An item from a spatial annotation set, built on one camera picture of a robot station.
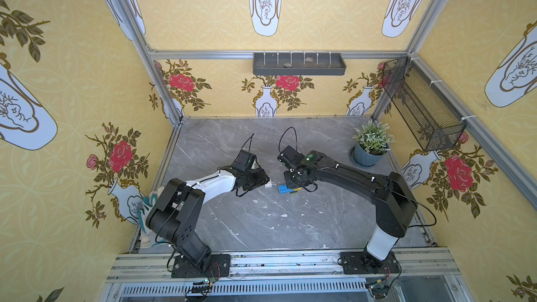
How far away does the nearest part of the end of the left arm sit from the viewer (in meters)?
0.70

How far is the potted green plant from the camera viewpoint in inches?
35.3

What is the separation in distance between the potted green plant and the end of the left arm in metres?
0.46
